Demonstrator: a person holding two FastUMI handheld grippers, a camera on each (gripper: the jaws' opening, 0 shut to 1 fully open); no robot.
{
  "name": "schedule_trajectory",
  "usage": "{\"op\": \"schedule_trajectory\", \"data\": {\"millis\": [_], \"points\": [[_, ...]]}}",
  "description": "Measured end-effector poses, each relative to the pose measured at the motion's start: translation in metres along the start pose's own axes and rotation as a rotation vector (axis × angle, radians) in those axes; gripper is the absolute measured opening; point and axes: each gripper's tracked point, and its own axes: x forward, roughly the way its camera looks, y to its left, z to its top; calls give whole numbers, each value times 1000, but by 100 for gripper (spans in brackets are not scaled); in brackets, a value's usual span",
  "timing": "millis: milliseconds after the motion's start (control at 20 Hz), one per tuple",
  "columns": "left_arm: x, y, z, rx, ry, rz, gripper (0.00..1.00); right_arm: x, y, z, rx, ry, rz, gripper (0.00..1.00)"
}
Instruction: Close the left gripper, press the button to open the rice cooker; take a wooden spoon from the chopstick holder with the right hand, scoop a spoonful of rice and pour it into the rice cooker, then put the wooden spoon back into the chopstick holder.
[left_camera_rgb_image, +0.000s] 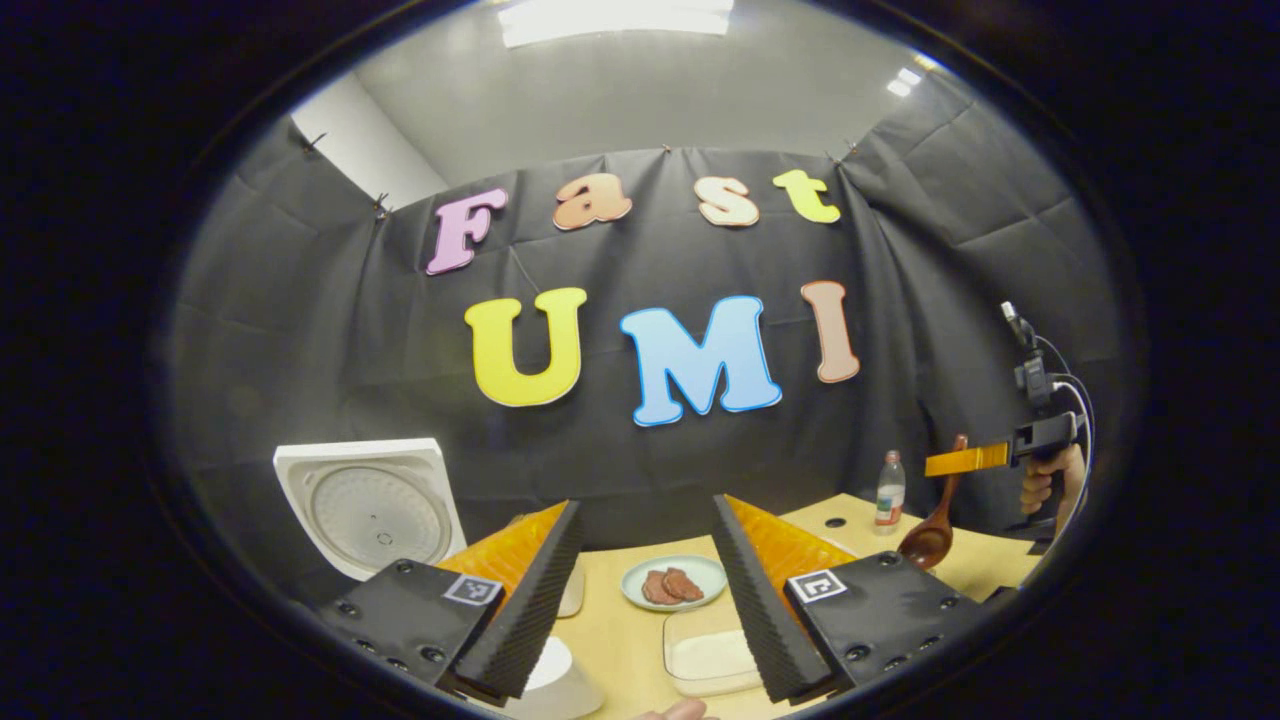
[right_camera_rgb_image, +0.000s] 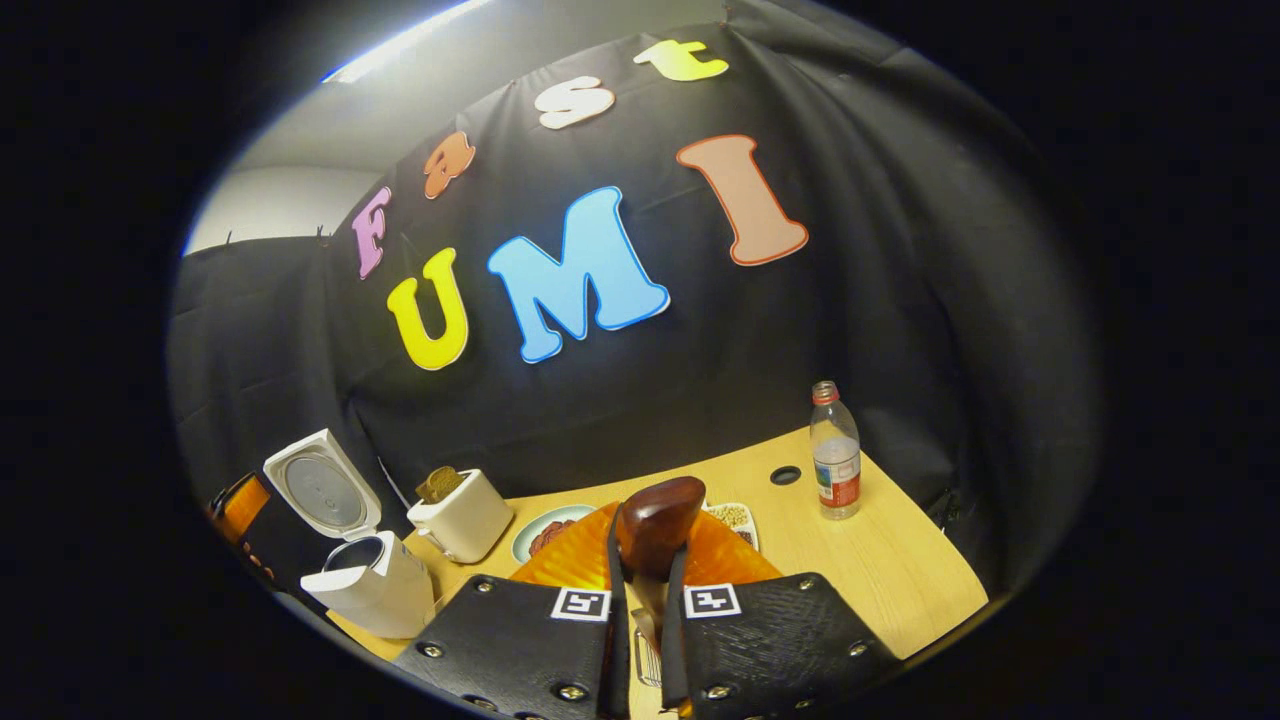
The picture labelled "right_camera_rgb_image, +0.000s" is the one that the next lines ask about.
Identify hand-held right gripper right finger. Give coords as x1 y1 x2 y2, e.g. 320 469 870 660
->
660 505 901 720

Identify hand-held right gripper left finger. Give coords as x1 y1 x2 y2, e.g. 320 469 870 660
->
390 500 631 720

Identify brown wooden spoon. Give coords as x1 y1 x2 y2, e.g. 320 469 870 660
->
615 476 707 656

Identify white rice cooker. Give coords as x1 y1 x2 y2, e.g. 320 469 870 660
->
262 428 438 641

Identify white divided bean dish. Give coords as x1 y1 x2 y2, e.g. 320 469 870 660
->
703 502 759 551

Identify pale green plate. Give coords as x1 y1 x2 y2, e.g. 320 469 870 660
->
511 504 598 564

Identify white toaster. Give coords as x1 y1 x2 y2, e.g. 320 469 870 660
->
406 468 515 565

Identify clear plastic water bottle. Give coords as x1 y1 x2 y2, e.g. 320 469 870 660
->
810 380 863 521

